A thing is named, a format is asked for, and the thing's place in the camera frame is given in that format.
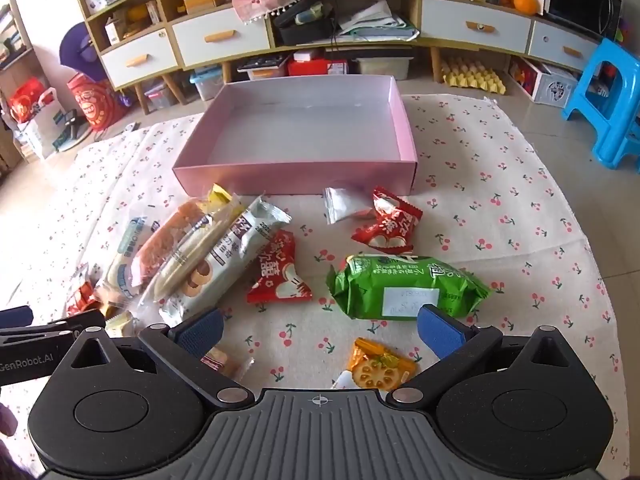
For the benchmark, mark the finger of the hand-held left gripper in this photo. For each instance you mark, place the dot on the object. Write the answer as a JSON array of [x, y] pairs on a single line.
[[75, 321], [15, 317]]

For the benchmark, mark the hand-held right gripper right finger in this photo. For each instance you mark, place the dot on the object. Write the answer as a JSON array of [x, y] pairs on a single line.
[[440, 332]]

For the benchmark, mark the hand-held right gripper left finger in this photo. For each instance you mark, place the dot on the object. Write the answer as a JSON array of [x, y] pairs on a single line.
[[202, 332]]

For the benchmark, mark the white orange snack packet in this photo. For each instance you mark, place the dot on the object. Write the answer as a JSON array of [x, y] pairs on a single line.
[[82, 300]]

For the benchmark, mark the brown wafer packet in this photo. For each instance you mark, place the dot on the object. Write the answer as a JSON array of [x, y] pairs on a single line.
[[227, 362]]

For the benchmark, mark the pale yellow snack packet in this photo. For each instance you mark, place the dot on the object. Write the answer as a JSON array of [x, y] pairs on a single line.
[[119, 324]]

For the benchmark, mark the orange cracker packet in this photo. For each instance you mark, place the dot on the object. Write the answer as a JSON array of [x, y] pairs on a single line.
[[380, 362]]

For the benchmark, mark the white blue bread packet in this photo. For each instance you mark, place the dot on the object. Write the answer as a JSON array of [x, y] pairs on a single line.
[[125, 260]]

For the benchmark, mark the green snack packet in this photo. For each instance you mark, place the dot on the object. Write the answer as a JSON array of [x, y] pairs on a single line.
[[380, 280]]

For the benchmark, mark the silver cake roll packet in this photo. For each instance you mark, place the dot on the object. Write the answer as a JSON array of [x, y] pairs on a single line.
[[235, 250]]

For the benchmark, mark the red snack packet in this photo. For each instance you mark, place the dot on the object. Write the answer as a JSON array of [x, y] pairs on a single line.
[[385, 222], [277, 272]]

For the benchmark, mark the small white snack packet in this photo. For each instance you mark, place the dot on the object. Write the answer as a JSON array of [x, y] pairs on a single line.
[[345, 205]]

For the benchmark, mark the pink cardboard box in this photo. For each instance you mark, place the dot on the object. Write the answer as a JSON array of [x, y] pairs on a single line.
[[300, 130]]

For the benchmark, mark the person's left forearm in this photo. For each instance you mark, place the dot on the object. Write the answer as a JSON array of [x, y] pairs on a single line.
[[5, 417]]

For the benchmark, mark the cherry print cloth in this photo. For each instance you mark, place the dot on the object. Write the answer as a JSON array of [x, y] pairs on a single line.
[[500, 260]]

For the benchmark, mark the white paper bag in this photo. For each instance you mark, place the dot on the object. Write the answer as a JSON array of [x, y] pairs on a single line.
[[42, 130]]

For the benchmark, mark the red gift bag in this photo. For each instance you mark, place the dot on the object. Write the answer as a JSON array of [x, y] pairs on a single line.
[[27, 100]]

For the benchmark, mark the red bag with face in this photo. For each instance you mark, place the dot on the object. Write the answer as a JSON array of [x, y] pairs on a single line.
[[92, 102]]

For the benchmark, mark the wooden bookshelf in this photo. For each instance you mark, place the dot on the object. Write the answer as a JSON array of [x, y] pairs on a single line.
[[15, 85]]

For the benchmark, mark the clear storage box blue lid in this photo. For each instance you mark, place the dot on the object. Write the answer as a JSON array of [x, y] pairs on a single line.
[[207, 85]]

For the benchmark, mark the yellow egg tray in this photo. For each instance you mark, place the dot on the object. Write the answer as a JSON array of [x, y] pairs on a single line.
[[472, 77]]

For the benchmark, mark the low wooden tv cabinet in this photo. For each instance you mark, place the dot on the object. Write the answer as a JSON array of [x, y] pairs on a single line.
[[435, 65]]

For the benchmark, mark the white storage box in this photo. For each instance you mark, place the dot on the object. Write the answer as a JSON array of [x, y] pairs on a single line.
[[382, 67]]

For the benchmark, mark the white printed box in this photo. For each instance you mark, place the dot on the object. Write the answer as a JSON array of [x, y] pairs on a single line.
[[547, 82]]

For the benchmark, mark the storage box black top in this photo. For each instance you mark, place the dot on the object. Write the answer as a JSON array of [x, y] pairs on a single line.
[[262, 66]]

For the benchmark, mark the purple hat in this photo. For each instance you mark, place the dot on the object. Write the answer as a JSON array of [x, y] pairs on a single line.
[[77, 45]]

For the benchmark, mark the red box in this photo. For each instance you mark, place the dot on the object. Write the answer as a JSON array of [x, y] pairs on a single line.
[[317, 66]]

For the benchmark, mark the small white carton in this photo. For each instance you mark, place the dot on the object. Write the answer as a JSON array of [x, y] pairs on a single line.
[[113, 32]]

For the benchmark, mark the blue plastic stool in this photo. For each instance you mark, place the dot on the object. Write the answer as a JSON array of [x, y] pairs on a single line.
[[612, 95]]

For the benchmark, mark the pile of folded bags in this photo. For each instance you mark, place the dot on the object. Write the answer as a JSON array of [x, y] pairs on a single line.
[[375, 20]]

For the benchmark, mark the black case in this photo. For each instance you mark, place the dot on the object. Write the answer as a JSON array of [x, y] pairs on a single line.
[[302, 27]]

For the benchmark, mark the orange fruit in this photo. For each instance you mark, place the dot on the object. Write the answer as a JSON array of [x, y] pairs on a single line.
[[526, 2]]

